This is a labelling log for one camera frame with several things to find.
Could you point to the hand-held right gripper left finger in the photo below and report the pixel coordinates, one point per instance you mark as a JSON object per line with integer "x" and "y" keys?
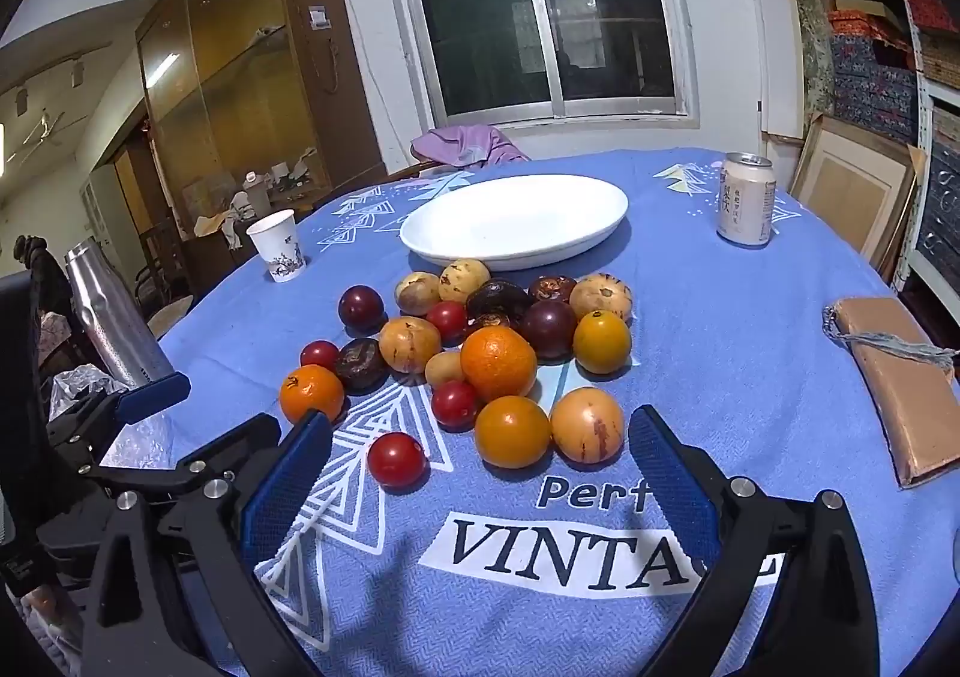
{"x": 289, "y": 482}

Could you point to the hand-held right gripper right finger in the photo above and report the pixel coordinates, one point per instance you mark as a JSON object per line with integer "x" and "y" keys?
{"x": 671, "y": 474}

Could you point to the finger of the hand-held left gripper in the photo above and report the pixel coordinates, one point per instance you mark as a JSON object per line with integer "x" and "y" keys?
{"x": 154, "y": 396}
{"x": 225, "y": 444}

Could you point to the small mandarin orange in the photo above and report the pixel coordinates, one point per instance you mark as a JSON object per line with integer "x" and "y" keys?
{"x": 311, "y": 393}

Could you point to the striped pepino melon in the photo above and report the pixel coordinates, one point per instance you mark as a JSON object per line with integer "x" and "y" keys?
{"x": 601, "y": 297}
{"x": 587, "y": 424}

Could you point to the red cherry tomato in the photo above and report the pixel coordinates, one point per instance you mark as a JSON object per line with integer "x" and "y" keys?
{"x": 448, "y": 319}
{"x": 397, "y": 460}
{"x": 320, "y": 354}
{"x": 454, "y": 405}

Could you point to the small yellow tomato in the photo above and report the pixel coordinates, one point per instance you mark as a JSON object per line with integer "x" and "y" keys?
{"x": 601, "y": 342}

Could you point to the orange tomato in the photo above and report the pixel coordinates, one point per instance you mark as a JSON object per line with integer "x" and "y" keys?
{"x": 513, "y": 432}

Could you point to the tan pepino melon with calyx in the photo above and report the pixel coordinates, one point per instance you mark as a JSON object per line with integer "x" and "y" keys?
{"x": 409, "y": 344}

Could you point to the dark purple plum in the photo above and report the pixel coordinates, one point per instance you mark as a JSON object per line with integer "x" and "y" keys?
{"x": 550, "y": 330}
{"x": 361, "y": 307}

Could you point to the small tan longan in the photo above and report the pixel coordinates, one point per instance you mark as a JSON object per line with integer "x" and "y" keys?
{"x": 445, "y": 369}

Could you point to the large mandarin orange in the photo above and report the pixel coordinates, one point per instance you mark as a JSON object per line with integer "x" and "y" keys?
{"x": 499, "y": 362}

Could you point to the brown spotted potato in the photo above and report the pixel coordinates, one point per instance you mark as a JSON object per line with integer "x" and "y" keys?
{"x": 418, "y": 292}

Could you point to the yellow spotted pepino melon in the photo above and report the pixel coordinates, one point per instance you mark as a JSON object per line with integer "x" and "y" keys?
{"x": 463, "y": 279}

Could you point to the white oval plate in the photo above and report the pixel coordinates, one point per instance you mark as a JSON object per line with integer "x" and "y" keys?
{"x": 517, "y": 219}

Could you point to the clear plastic bag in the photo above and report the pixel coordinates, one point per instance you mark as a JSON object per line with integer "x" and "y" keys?
{"x": 79, "y": 392}

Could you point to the stainless steel bottle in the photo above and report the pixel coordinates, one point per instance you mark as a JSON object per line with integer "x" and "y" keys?
{"x": 112, "y": 324}

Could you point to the white floral paper cup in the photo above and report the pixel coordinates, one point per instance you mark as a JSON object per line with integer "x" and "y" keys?
{"x": 277, "y": 249}

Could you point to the ceiling fan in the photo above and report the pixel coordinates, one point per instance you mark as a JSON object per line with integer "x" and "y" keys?
{"x": 41, "y": 125}

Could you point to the beige drink can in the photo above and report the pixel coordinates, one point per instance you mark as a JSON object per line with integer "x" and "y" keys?
{"x": 745, "y": 204}

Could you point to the wooden glass cabinet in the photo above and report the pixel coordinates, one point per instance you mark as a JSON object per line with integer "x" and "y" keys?
{"x": 247, "y": 84}

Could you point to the wooden chair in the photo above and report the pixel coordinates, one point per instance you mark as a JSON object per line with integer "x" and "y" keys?
{"x": 409, "y": 168}

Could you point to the cardboard box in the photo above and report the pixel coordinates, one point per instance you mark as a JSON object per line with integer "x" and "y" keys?
{"x": 847, "y": 189}

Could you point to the purple garment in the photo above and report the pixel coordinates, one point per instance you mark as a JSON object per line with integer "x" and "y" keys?
{"x": 469, "y": 148}

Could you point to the white cabinet label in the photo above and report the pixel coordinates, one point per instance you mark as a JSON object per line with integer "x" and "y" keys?
{"x": 320, "y": 17}

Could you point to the white panel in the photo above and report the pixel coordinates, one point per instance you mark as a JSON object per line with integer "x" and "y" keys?
{"x": 772, "y": 47}

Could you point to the stack of patterned gift boxes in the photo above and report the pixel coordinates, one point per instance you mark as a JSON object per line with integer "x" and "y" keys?
{"x": 870, "y": 77}

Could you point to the white shelf rack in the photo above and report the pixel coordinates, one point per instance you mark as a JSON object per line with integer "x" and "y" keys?
{"x": 922, "y": 107}

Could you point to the patterned fabric panel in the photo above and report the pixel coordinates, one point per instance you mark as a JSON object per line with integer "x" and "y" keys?
{"x": 814, "y": 39}

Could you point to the sliding glass window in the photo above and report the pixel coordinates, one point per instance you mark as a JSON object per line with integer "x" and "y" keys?
{"x": 525, "y": 9}

